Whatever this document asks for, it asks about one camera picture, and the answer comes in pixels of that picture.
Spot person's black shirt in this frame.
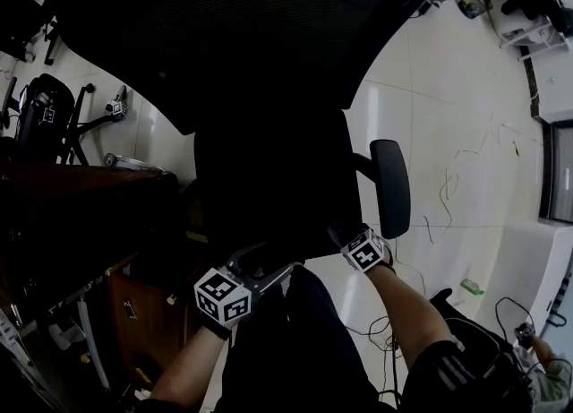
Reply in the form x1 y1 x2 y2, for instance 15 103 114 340
401 339 476 413

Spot mesh waste bin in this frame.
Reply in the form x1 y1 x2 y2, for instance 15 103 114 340
455 0 492 19

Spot black backpack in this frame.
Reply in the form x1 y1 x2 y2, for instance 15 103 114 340
428 287 535 413

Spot green plastic bottle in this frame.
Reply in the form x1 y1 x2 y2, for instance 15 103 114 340
460 278 486 297

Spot small black device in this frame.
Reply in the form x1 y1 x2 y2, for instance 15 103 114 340
513 320 537 350

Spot black chair base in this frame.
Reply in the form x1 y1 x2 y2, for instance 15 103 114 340
26 16 61 66

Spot dark wooden desk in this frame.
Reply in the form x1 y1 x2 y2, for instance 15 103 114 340
0 161 181 316

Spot person's black trousers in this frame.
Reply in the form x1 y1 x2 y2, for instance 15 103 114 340
218 264 396 413

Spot black wristband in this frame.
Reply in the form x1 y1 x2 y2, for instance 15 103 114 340
198 311 235 341

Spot thin white wire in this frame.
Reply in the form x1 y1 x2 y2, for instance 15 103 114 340
422 112 521 245

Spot person's right forearm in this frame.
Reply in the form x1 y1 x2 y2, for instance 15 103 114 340
365 262 458 368

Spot black chair armrest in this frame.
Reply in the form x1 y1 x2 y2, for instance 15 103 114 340
353 138 413 241

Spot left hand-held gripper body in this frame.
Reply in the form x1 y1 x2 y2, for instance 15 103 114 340
193 262 266 331

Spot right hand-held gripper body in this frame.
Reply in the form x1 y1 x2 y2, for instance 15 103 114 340
329 222 387 274

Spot brown wooden drawer cabinet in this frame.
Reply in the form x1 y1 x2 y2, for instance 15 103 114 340
106 257 199 391

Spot black swivel chair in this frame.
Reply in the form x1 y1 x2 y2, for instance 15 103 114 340
14 72 114 167

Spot black framed panel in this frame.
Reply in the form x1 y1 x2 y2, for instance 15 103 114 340
538 118 573 225

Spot silver chair base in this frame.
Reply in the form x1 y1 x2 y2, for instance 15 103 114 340
103 152 176 178

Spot black office chair seat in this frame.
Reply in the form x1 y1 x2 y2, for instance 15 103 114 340
193 108 364 265

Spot white low cabinet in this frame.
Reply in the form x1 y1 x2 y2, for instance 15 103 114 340
473 218 573 330

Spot person's left forearm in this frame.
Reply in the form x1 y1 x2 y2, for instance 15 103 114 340
149 323 230 409

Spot black tangled cables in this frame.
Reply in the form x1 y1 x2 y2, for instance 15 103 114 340
356 314 406 406

